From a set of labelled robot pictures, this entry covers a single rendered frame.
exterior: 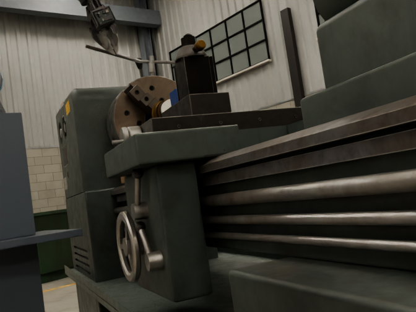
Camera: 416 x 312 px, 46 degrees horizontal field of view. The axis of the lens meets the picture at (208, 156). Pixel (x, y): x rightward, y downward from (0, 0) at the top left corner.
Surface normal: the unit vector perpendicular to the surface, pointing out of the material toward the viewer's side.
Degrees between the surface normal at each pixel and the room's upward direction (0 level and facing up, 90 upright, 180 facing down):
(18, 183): 90
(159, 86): 90
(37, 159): 90
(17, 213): 90
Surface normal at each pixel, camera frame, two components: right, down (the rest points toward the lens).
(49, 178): 0.60, -0.14
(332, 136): -0.91, 0.11
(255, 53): -0.79, 0.07
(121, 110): 0.39, -0.12
